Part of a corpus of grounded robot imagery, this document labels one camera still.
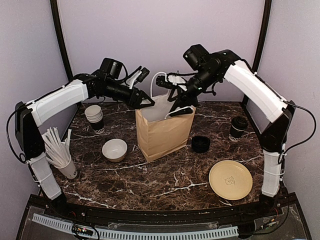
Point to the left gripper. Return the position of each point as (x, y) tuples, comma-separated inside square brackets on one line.
[(135, 103)]

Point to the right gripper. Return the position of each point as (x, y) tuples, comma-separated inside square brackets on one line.
[(182, 95)]

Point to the brown paper bag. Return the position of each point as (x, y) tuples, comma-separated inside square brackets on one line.
[(159, 132)]

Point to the stack of black lids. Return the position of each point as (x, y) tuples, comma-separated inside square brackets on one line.
[(200, 144)]

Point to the stack of paper cups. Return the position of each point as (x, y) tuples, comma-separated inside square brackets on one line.
[(94, 115)]

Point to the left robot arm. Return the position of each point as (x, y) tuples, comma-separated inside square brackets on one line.
[(104, 82)]

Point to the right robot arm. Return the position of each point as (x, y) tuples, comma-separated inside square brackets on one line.
[(225, 65)]

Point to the white ceramic bowl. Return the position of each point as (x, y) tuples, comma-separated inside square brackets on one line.
[(115, 150)]

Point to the yellow plate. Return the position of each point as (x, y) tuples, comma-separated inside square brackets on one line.
[(230, 180)]

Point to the cup of wrapped straws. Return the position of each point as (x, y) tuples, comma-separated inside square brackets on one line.
[(58, 152)]

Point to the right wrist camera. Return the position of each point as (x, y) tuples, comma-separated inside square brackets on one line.
[(172, 80)]

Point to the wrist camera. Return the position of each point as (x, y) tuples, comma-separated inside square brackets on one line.
[(138, 76), (172, 80)]

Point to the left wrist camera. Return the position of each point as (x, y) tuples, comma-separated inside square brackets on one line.
[(138, 76)]

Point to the right black frame post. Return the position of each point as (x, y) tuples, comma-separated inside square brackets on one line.
[(262, 34)]

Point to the black frame post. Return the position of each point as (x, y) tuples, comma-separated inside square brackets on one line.
[(262, 34), (60, 39)]

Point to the left black frame post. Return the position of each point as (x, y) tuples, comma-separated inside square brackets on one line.
[(60, 39)]

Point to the black front rail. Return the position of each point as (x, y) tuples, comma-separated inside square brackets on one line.
[(237, 214)]

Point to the white cable duct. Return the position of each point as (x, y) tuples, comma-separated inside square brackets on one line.
[(122, 231)]

